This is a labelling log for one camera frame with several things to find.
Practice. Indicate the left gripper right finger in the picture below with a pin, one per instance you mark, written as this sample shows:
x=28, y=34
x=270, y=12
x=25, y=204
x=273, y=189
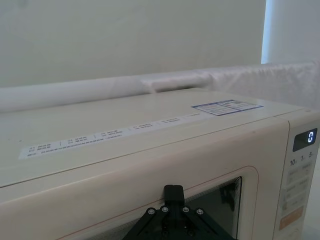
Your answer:
x=195, y=220

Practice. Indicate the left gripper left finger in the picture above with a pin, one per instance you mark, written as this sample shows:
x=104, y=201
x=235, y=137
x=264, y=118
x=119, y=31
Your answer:
x=155, y=220

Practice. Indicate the cream microwave oven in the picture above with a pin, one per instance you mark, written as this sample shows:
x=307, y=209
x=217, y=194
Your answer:
x=125, y=162

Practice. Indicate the white curtain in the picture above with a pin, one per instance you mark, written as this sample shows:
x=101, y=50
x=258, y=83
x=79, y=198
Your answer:
x=125, y=37

